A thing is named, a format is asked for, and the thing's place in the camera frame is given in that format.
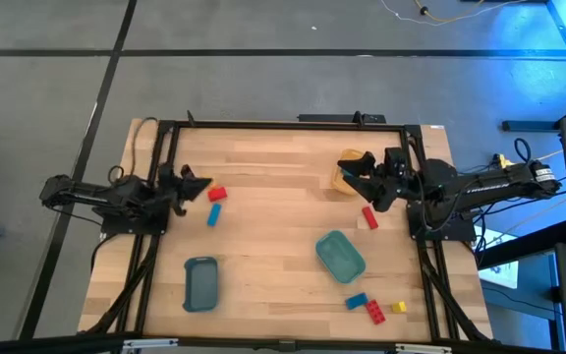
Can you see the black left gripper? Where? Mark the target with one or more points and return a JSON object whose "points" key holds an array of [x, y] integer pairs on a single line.
{"points": [[171, 186]]}

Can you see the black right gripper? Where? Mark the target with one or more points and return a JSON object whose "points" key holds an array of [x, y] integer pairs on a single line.
{"points": [[393, 179]]}

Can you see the chunky red toy block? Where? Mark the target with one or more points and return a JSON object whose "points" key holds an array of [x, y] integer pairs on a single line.
{"points": [[217, 194]]}

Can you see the long red toy block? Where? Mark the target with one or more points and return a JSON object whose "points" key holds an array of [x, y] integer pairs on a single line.
{"points": [[370, 218]]}

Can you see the small yellow toy block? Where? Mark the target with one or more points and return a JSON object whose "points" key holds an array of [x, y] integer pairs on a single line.
{"points": [[399, 307]]}

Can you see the red studded block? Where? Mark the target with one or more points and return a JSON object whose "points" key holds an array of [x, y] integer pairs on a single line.
{"points": [[376, 312]]}

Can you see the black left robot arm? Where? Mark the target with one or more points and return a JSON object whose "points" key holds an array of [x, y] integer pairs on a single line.
{"points": [[91, 189]]}

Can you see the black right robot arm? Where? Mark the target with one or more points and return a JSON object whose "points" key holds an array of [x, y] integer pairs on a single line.
{"points": [[489, 187]]}

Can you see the green plastic bin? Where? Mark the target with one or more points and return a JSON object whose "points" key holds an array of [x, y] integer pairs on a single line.
{"points": [[340, 256]]}

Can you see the white table label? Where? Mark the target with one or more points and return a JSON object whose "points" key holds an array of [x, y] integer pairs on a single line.
{"points": [[436, 127]]}

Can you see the dark blue-grey plastic bin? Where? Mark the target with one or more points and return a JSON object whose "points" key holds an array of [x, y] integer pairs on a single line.
{"points": [[200, 285]]}

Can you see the white paper sheet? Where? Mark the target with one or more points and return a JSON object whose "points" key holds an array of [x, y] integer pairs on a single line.
{"points": [[501, 270]]}

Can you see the black floor bar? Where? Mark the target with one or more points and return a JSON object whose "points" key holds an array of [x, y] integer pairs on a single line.
{"points": [[528, 126]]}

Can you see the black diagonal beam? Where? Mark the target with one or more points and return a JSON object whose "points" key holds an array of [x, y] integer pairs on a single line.
{"points": [[524, 243]]}

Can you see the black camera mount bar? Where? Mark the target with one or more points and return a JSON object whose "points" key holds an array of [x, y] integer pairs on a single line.
{"points": [[332, 118]]}

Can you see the black aluminium table frame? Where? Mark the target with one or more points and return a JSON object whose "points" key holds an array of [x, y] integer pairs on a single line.
{"points": [[288, 126]]}

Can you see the silver metal bracket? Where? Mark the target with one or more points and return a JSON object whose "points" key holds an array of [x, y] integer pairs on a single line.
{"points": [[423, 349], [150, 343]]}

